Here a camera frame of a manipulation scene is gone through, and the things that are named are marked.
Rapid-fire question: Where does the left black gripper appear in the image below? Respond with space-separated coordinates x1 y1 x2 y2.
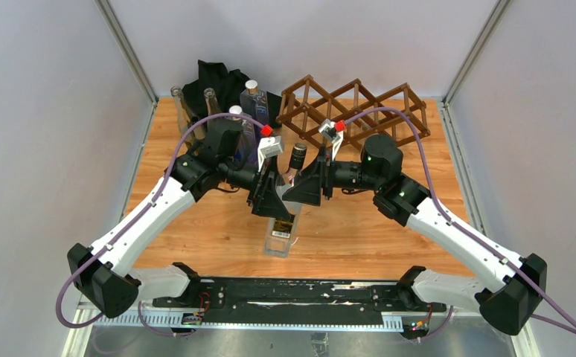
219 154 292 219

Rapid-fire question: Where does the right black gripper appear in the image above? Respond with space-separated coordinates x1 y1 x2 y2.
284 145 382 208

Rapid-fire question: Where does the clear bottle black cap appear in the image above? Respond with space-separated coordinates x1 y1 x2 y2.
263 143 307 258

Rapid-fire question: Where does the blue bottle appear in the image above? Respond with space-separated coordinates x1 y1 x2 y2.
240 80 271 125
231 117 258 165

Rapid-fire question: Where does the clear bottle with dark label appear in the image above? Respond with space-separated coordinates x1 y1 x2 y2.
203 88 223 116

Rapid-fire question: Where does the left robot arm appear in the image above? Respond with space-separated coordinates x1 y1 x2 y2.
67 115 290 318

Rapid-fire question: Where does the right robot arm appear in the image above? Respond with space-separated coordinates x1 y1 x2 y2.
282 135 548 335

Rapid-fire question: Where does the brown wooden wine rack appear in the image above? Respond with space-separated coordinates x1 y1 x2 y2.
276 74 431 150

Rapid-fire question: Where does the black crumpled cloth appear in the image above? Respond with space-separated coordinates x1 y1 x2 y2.
181 59 283 130

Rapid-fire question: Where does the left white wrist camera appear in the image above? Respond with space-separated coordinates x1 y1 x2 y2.
257 136 285 172

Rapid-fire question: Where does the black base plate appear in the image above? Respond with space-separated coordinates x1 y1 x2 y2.
151 277 447 327

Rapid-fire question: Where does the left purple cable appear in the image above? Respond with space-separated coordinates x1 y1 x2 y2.
55 113 273 330

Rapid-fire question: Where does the purple cable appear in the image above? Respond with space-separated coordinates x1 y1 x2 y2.
55 113 273 330
336 107 576 350

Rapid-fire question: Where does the aluminium frame rail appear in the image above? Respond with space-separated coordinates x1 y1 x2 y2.
78 275 528 333

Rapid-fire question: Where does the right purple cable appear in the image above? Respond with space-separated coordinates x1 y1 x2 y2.
336 107 576 350

